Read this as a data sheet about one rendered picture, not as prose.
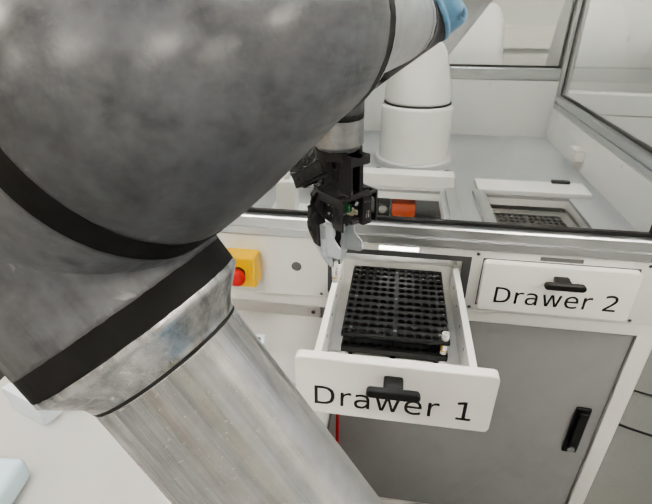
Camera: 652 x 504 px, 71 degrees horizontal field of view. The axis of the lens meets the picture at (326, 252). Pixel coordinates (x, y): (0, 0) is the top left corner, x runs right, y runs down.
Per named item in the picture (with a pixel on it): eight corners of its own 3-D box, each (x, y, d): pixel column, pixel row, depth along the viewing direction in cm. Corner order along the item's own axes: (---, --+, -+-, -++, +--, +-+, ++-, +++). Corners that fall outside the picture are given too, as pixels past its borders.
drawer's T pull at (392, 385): (420, 404, 63) (421, 397, 62) (365, 398, 64) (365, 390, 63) (419, 385, 66) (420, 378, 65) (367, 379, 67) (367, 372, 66)
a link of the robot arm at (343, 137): (301, 116, 67) (345, 108, 71) (303, 147, 69) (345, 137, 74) (333, 126, 62) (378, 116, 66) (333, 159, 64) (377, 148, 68)
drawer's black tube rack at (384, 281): (445, 373, 77) (450, 343, 74) (340, 362, 79) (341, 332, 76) (437, 298, 96) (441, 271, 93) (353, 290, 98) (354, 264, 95)
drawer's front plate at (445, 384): (487, 432, 68) (501, 377, 63) (296, 409, 72) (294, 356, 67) (485, 423, 70) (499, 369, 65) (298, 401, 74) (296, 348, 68)
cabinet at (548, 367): (573, 551, 131) (676, 329, 93) (227, 499, 145) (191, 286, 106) (509, 338, 213) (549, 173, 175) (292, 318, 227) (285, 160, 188)
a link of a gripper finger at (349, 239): (355, 275, 77) (353, 226, 72) (333, 261, 81) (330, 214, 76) (369, 268, 79) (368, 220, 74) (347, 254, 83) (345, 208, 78)
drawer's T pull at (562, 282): (586, 293, 86) (588, 287, 86) (544, 290, 87) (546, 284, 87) (580, 283, 89) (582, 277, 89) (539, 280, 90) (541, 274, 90)
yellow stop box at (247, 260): (255, 290, 98) (253, 260, 95) (223, 287, 99) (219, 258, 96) (262, 277, 102) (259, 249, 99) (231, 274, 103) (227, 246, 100)
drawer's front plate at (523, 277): (626, 321, 92) (645, 274, 87) (476, 308, 96) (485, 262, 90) (623, 316, 93) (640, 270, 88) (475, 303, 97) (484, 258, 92)
